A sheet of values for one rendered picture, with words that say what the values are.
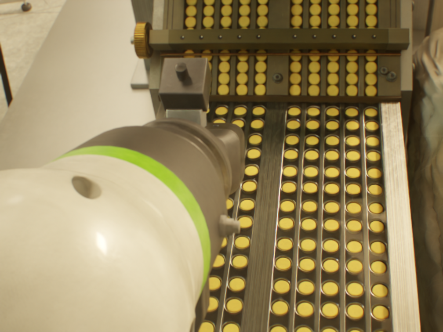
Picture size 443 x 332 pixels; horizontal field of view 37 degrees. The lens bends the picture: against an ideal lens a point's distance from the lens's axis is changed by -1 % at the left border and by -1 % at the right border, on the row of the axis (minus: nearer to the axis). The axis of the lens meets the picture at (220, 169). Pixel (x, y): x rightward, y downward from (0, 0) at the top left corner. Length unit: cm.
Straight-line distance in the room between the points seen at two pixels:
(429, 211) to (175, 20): 29
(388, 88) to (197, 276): 39
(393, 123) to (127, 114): 39
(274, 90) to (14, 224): 45
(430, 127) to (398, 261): 15
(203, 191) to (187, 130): 9
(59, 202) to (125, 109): 68
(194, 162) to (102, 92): 60
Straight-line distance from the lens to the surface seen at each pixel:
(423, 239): 56
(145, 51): 62
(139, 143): 30
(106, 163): 26
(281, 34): 60
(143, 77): 91
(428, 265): 55
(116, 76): 93
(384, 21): 63
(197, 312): 38
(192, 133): 39
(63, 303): 18
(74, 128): 87
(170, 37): 61
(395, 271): 48
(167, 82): 45
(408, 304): 47
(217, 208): 32
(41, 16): 275
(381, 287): 48
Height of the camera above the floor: 134
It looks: 45 degrees down
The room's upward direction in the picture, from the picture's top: 8 degrees counter-clockwise
